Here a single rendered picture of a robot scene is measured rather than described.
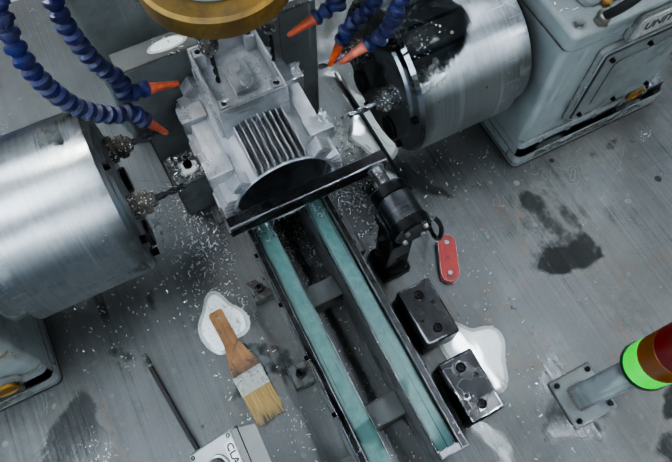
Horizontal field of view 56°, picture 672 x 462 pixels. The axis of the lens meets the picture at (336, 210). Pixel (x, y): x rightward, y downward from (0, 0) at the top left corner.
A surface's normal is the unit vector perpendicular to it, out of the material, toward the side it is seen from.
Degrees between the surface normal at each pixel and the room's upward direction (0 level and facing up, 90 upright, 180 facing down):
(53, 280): 69
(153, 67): 90
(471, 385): 0
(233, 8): 0
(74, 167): 13
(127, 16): 90
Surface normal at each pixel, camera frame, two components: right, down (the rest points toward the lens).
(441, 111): 0.43, 0.60
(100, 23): 0.45, 0.81
